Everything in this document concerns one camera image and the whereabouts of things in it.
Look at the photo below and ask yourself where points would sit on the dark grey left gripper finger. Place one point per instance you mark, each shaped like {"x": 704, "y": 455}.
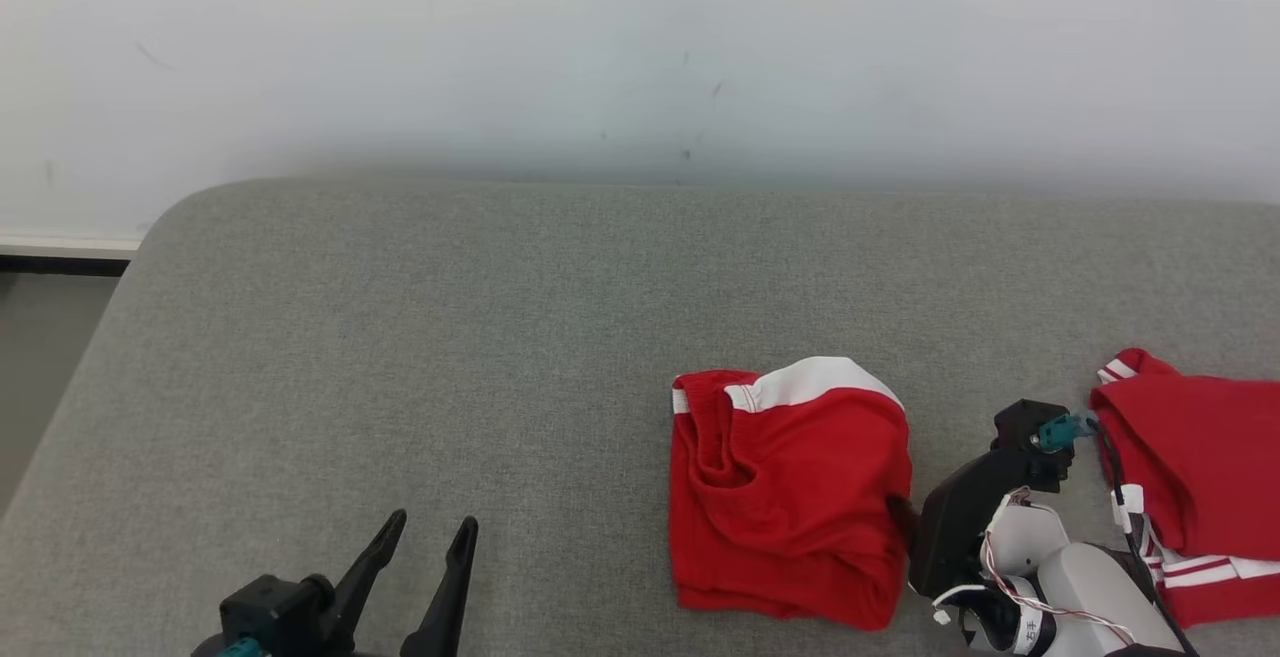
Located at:
{"x": 450, "y": 597}
{"x": 365, "y": 577}

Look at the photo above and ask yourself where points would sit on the red shorts white trim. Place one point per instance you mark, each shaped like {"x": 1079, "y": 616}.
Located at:
{"x": 800, "y": 507}

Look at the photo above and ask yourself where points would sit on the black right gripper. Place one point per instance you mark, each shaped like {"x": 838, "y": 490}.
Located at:
{"x": 960, "y": 527}

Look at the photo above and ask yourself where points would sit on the dark wall baseboard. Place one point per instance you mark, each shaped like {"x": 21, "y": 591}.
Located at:
{"x": 60, "y": 262}

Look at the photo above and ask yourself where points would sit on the red numbered jersey white trim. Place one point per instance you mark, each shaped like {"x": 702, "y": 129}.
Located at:
{"x": 1210, "y": 457}

